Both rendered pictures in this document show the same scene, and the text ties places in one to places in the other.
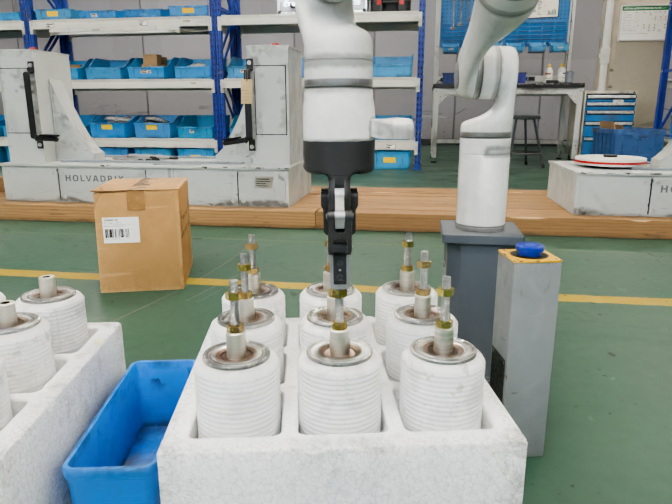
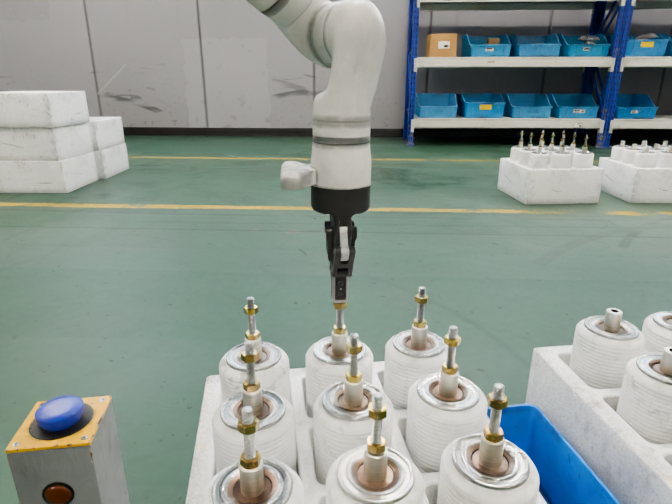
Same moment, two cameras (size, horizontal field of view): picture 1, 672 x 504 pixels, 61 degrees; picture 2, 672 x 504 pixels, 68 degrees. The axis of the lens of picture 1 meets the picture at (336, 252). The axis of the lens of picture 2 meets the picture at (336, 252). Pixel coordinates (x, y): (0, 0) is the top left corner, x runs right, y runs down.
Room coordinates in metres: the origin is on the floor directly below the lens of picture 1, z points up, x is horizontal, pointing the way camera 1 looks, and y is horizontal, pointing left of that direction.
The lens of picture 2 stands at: (1.23, -0.06, 0.62)
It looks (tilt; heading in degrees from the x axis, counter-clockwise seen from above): 19 degrees down; 175
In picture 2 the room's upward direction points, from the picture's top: straight up
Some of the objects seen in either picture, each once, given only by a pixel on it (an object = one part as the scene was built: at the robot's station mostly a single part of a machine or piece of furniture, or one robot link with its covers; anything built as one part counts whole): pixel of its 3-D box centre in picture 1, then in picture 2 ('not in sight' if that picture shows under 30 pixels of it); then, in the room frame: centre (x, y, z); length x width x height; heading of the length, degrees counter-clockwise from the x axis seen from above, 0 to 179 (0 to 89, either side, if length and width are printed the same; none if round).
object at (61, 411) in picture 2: (529, 250); (61, 415); (0.82, -0.28, 0.32); 0.04 x 0.04 x 0.02
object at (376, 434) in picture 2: not in sight; (376, 428); (0.85, 0.01, 0.30); 0.01 x 0.01 x 0.08
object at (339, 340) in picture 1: (339, 341); (339, 342); (0.61, 0.00, 0.26); 0.02 x 0.02 x 0.03
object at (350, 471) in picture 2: (330, 290); (375, 473); (0.85, 0.01, 0.25); 0.08 x 0.08 x 0.01
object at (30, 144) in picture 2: not in sight; (42, 140); (-1.88, -1.51, 0.27); 0.39 x 0.39 x 0.18; 83
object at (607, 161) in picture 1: (609, 160); not in sight; (2.66, -1.25, 0.29); 0.30 x 0.30 x 0.06
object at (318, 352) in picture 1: (339, 352); (339, 350); (0.61, 0.00, 0.25); 0.08 x 0.08 x 0.01
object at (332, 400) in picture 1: (339, 424); (338, 404); (0.61, 0.00, 0.16); 0.10 x 0.10 x 0.18
